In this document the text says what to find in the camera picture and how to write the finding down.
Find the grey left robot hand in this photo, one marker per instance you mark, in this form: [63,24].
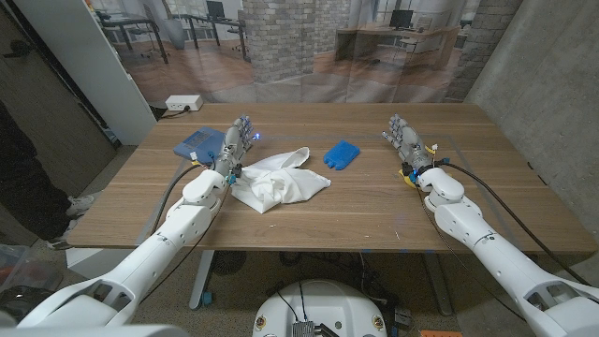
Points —
[232,145]

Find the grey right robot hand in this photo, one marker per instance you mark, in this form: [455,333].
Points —
[409,142]

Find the white towel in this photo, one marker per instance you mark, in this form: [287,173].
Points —
[281,185]

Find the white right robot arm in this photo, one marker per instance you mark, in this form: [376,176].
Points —
[496,253]

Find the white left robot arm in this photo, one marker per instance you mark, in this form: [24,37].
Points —
[154,248]

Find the blue book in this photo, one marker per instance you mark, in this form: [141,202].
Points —
[201,142]

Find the white power strip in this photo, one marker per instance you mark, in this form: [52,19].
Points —
[183,102]

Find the printed office backdrop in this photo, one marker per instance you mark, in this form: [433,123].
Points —
[290,56]

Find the black round fan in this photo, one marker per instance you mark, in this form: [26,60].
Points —
[228,262]

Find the white table leg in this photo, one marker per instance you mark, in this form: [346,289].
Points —
[202,278]

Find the grey table leg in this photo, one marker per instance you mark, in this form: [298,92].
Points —
[437,285]

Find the white sneaker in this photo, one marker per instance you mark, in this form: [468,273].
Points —
[80,205]

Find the white cabinet panel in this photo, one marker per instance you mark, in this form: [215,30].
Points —
[84,61]

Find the white box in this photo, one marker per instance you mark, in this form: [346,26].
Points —
[89,262]

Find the white robot torso base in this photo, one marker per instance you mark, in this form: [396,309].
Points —
[320,309]

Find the orange object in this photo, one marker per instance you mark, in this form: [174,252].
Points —
[440,333]

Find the person in dark clothes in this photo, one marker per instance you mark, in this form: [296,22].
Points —
[23,187]

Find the black bag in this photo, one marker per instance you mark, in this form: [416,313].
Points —
[21,302]

